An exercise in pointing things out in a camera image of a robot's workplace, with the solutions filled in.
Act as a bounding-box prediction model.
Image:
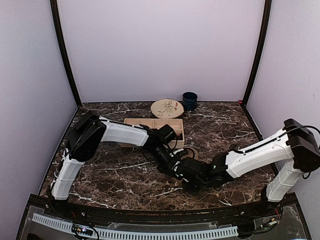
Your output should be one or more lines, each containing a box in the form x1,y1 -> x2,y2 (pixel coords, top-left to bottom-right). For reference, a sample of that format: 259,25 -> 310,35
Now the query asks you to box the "plain brown sock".
180,147 -> 199,160

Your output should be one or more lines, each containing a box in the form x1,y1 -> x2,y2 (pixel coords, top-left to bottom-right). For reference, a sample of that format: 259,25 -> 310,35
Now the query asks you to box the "wooden compartment tray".
124,118 -> 185,149

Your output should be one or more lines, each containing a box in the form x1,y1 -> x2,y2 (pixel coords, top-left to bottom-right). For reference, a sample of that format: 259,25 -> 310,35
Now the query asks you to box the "argyle black red orange sock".
176,134 -> 183,140

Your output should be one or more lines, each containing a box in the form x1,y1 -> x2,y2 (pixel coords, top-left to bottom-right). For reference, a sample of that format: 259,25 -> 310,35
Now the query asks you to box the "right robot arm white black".
173,118 -> 320,217

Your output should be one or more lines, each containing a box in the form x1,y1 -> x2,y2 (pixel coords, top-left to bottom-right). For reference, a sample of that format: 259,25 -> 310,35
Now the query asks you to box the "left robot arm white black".
47,110 -> 181,218

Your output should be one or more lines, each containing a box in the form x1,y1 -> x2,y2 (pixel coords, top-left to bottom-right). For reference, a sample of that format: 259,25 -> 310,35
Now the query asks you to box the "cream floral ceramic plate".
150,98 -> 184,119

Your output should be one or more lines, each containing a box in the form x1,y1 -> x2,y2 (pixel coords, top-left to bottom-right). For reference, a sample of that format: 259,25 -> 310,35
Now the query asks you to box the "dark blue mug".
182,92 -> 198,112

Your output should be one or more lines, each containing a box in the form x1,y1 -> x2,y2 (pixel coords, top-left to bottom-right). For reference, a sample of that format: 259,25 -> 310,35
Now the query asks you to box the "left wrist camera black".
158,124 -> 177,144

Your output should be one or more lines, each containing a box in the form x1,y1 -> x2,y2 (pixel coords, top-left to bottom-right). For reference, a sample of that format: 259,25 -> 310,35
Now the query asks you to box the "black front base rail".
46,200 -> 280,225

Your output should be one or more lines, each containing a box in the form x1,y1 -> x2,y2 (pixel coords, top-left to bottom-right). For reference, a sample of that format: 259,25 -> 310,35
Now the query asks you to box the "white slotted cable duct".
31,213 -> 239,240

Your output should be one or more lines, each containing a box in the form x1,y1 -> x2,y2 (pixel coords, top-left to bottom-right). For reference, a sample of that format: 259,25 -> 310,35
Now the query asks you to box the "right black frame post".
242,0 -> 272,108

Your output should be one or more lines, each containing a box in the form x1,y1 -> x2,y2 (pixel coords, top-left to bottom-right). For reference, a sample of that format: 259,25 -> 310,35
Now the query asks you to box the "black frame post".
242,0 -> 272,108
50,0 -> 82,108

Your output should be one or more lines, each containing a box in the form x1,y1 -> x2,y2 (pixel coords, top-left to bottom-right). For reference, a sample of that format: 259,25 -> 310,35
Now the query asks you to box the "left black frame post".
50,0 -> 82,108

